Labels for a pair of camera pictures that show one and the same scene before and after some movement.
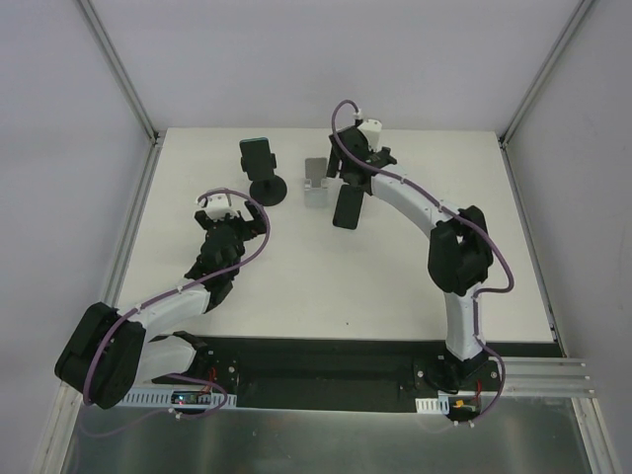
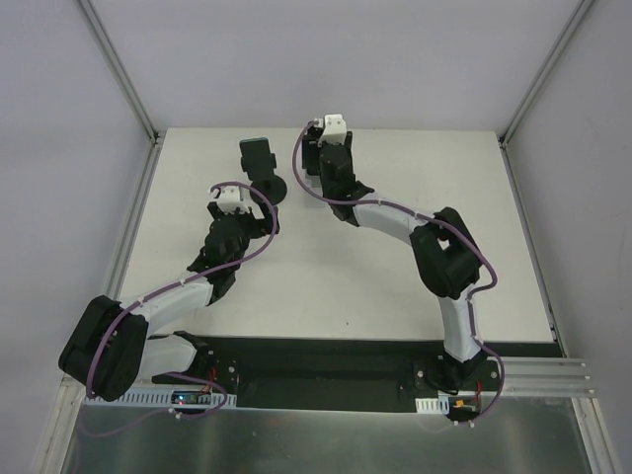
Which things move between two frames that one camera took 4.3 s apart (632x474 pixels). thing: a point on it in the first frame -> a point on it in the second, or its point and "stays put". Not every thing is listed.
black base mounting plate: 348,374 stays put
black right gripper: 354,179 -> 310,155
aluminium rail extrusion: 563,377 stays put
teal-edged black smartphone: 257,158 stays put
